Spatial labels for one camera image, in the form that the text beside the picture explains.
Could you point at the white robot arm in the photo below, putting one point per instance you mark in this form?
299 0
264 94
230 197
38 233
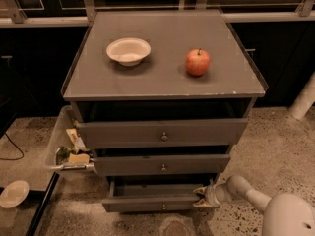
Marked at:
283 215

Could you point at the grey drawer cabinet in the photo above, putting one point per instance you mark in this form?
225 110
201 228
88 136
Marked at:
159 88

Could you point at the grey middle drawer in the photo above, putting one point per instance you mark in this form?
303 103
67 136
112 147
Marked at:
161 165

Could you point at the grey top drawer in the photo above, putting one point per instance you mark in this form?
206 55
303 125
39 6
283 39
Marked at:
154 134

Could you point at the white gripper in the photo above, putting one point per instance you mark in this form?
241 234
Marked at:
213 195

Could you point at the grey drawer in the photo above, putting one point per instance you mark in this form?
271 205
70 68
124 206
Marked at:
153 193
161 165
154 134

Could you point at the white bowl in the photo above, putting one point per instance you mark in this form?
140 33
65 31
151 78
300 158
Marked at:
128 52

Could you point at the white pole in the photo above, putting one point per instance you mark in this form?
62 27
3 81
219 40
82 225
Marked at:
304 101

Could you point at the metal railing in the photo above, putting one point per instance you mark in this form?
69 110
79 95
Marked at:
52 13

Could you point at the red apple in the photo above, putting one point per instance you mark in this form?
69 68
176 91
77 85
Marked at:
197 62

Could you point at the white plate on floor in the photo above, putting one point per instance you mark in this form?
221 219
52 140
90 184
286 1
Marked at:
14 193

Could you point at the clear plastic bin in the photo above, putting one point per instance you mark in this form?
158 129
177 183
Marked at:
59 146

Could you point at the grey bottom drawer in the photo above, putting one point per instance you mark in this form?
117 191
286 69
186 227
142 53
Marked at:
153 193

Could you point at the yellow snack packet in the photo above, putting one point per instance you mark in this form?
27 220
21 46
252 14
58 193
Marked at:
79 158

